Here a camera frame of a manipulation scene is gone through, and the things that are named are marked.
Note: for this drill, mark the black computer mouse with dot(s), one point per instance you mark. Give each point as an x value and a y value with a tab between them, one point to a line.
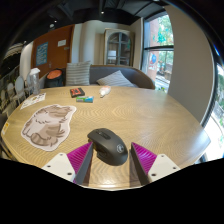
108	146

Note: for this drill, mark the white printed paper sheet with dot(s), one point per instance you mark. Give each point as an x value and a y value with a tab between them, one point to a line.
33	100

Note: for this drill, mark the clear spray bottle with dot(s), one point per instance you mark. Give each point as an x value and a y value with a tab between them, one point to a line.
34	81

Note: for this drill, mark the grey curved sofa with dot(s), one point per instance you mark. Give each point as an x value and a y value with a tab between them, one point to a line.
140	78

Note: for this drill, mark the black bag with orange top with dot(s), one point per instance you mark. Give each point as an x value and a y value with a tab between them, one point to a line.
54	79

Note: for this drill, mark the cat-shaped mouse pad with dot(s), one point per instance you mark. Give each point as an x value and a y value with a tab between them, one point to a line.
46	126

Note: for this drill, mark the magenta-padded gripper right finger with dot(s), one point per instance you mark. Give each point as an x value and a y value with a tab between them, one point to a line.
145	160

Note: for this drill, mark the black and red small box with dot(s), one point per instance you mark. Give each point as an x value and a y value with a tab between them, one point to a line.
77	92

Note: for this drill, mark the white chair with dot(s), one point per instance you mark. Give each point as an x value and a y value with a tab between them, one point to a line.
19	86

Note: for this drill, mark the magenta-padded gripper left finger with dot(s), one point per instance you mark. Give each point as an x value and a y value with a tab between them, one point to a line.
78	156

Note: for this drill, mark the arched glass-door cabinet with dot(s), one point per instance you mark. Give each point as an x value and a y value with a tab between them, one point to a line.
118	46

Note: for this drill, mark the square striped grey pillow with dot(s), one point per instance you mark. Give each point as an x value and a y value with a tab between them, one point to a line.
78	74

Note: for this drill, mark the blue wall poster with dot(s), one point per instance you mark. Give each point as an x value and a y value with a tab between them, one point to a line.
42	53

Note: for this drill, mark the green and blue small pack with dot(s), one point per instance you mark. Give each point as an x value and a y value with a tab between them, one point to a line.
85	99

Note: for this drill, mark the small white wall sign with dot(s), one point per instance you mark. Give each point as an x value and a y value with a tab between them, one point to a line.
62	43

